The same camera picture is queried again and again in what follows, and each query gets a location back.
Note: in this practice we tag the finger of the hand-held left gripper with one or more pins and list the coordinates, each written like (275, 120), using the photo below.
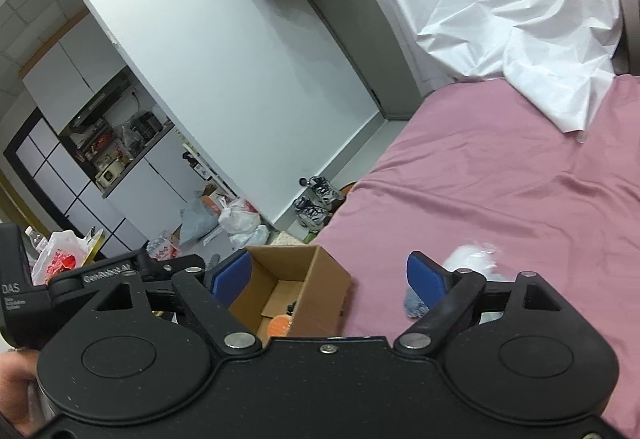
(100, 280)

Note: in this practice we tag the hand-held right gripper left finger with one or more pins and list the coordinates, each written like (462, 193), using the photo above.
(232, 275)

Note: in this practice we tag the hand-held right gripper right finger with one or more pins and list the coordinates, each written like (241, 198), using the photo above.
(425, 280)

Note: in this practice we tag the white fluffy plush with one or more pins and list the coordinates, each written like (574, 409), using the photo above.
(472, 260)

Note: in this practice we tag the brown cardboard box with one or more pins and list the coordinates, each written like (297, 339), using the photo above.
(320, 284)

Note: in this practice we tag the orange soft item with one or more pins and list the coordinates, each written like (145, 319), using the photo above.
(279, 326)

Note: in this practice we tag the person's left hand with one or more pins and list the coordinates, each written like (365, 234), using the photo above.
(15, 369)

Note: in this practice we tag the plain white plastic bag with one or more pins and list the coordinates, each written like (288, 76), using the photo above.
(256, 237)

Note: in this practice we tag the red and white plastic bag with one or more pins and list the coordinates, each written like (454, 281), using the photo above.
(60, 259)

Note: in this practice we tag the clear plastic bottle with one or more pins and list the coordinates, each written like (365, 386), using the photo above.
(34, 239)

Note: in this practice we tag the white plastic bag red print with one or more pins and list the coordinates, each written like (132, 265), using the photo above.
(240, 216)

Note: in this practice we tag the grey plastic bag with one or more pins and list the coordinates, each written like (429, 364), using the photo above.
(197, 219)

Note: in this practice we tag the orange cardboard carton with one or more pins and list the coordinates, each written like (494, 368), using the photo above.
(214, 201)

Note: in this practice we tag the grey and black sneaker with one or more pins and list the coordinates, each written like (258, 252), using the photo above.
(321, 189)
(310, 214)

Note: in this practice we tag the white kitchen cabinet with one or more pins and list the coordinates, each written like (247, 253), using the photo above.
(145, 189)

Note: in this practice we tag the cream toaster oven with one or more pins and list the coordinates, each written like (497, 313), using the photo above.
(107, 174)

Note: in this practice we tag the pink bed sheet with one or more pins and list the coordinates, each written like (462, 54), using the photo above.
(500, 199)

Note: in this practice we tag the black framed glass partition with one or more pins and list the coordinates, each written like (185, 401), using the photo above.
(42, 154)

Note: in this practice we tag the black kitchen appliance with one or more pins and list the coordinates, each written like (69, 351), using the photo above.
(147, 123)

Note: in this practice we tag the grey door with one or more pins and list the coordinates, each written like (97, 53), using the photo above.
(370, 44)

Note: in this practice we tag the white sheet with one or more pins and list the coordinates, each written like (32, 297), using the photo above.
(500, 19)

